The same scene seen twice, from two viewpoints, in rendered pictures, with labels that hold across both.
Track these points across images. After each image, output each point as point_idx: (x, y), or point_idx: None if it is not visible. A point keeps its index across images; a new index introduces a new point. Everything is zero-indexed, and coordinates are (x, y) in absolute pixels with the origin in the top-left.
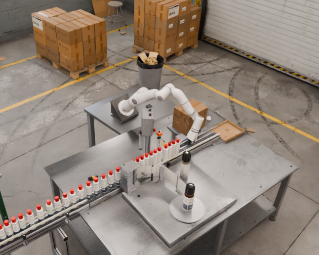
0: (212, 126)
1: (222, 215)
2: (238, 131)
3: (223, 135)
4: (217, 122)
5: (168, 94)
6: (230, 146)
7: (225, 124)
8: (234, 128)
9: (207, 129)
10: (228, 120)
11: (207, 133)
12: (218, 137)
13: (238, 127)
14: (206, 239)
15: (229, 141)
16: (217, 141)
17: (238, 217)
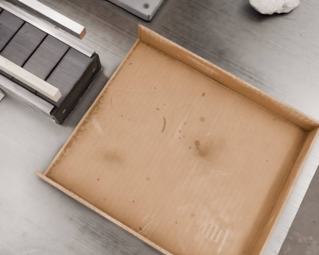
0: (165, 38)
1: None
2: (225, 246)
3: (123, 139)
4: (264, 67)
5: None
6: None
7: (271, 121)
8: (257, 203)
9: (147, 25)
10: (316, 131)
11: (98, 32)
12: (34, 101)
13: (264, 236)
14: None
15: (65, 196)
16: (28, 114)
17: None
